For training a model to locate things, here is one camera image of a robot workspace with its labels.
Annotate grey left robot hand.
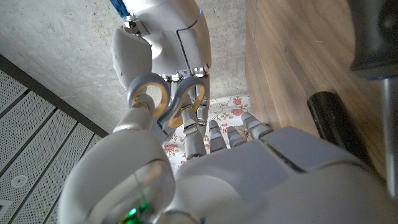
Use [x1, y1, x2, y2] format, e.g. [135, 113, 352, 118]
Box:
[57, 94, 398, 224]

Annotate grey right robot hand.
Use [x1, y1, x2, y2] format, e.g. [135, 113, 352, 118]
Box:
[110, 0, 213, 134]

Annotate grey orange handled scissors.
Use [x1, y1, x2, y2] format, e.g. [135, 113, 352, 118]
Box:
[126, 73, 206, 144]

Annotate blue black screwdriver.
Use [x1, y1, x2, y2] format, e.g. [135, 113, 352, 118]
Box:
[346, 0, 398, 200]

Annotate floral backdrop cloth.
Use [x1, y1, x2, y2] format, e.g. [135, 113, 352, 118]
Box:
[161, 95, 252, 172]

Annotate round ceiling sensor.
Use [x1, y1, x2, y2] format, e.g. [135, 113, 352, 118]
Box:
[11, 174, 29, 189]

